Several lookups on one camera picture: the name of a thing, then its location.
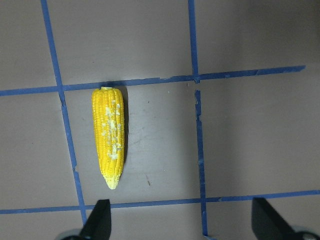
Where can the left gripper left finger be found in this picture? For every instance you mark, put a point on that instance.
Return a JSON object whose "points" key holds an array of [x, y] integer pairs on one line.
{"points": [[99, 223]]}

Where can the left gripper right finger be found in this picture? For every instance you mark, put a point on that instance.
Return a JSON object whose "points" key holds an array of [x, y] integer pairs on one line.
{"points": [[268, 224]]}

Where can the yellow corn cob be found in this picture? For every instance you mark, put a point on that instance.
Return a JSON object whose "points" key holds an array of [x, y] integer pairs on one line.
{"points": [[108, 116]]}

